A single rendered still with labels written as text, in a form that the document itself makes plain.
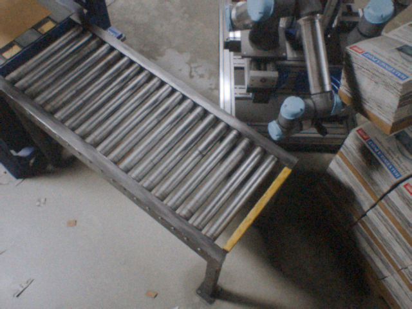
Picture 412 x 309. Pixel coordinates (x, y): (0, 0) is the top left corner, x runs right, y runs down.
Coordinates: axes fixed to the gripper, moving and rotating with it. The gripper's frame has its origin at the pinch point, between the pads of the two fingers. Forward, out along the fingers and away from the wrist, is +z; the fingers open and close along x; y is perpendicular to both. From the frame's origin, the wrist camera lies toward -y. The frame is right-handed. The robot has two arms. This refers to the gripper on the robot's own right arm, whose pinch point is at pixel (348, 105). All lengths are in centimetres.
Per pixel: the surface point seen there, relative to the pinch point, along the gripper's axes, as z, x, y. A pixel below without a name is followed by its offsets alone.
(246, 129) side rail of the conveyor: -35.8, 20.7, -10.7
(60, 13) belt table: -90, 114, 25
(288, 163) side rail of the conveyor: -27.7, 0.6, -18.5
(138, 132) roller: -79, 37, -4
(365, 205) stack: 7, -12, -53
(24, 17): -107, 118, 27
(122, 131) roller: -85, 40, -3
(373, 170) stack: 6.3, -13.0, -28.8
